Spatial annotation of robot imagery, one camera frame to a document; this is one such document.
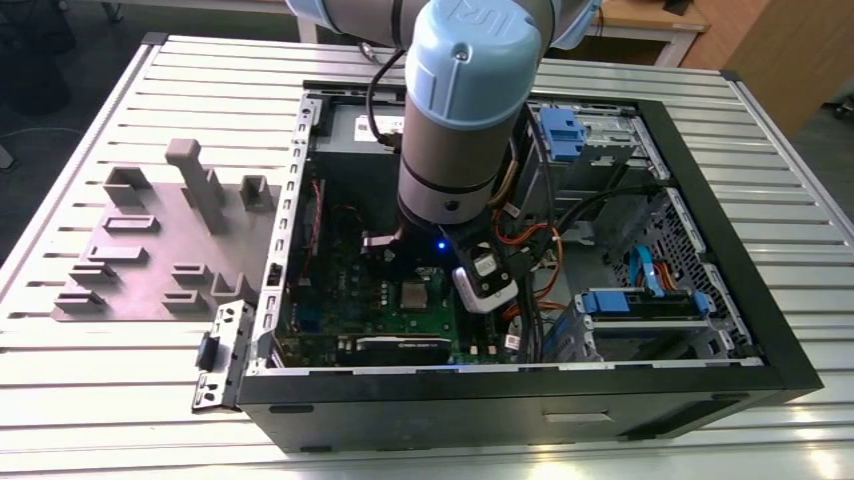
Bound black open PC case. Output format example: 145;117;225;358
229;78;826;454

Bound orange wire bundle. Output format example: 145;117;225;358
496;223;567;321

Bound thick black cable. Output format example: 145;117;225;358
513;183;663;362

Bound brown wooden cabinet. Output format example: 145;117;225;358
723;0;854;136

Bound silver CPU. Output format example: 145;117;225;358
399;280;433;311

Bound grey Dell power supply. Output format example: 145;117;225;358
306;103;408;221

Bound grey plastic parts rack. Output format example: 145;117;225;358
49;137;285;324

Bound grey metal card bracket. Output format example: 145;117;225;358
190;299;254;414

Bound black graphics card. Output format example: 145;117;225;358
334;333;451;367

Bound wooden desk white legs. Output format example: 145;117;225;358
292;0;709;67

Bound black RAM slot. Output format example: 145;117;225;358
479;312;501;354
456;312;479;354

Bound black office chair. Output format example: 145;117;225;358
0;0;76;117

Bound black camera cable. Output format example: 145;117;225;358
364;47;409;152

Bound orange flat data cable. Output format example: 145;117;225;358
652;259;679;297

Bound grey metal disk bay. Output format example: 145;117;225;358
569;287;755;364

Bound CPU socket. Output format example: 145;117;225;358
391;278;436;315

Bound blue flat data cable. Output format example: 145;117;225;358
625;246;663;297

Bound green motherboard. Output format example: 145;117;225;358
284;234;519;367

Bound black disk in blue carrier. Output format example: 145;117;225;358
573;289;709;322

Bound grey metal drive cage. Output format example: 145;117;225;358
512;102;671;219

